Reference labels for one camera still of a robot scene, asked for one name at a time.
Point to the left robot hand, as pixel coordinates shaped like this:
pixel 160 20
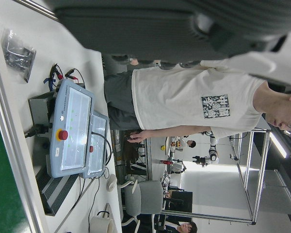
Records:
pixel 145 26

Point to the grey power supply box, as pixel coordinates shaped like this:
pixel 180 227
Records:
pixel 40 109

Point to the person in white T-shirt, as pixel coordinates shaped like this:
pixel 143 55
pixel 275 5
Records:
pixel 184 97

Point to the red and black clip lead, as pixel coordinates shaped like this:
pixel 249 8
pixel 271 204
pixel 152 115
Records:
pixel 74 74

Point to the grey teach pendant touchscreen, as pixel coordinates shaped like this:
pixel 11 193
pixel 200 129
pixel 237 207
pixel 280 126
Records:
pixel 98 145
pixel 72 126

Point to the seated person with black hair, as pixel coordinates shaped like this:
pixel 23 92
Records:
pixel 188 143

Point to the plastic bag of black parts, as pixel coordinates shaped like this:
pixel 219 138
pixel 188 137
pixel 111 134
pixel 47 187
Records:
pixel 17 53

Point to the white humanoid robot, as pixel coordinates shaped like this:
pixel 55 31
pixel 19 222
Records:
pixel 212 151

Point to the white computer mouse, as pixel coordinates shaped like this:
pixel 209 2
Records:
pixel 111 182

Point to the grey office chair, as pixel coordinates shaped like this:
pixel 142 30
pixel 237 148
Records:
pixel 148 197

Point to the black monitor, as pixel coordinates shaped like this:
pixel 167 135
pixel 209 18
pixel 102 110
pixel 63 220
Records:
pixel 180 201

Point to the white tape roll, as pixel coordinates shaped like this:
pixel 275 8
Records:
pixel 100 224

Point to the person in dark jacket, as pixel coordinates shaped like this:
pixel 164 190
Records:
pixel 184 228

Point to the aluminium frame cage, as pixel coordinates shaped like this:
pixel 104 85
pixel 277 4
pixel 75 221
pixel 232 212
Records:
pixel 255 174

